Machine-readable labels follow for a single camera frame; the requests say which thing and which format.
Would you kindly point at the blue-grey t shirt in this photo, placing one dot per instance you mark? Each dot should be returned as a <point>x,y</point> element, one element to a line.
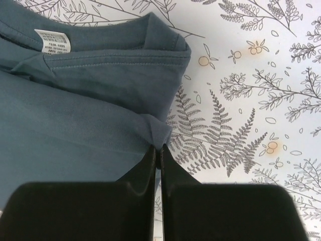
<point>83,104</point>

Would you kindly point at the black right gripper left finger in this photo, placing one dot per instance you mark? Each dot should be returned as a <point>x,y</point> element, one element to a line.
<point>120,210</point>

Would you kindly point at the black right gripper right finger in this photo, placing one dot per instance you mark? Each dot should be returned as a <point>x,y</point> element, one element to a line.
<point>197,211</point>

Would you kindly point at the floral table mat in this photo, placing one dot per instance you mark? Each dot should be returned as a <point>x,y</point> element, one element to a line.
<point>248,109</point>

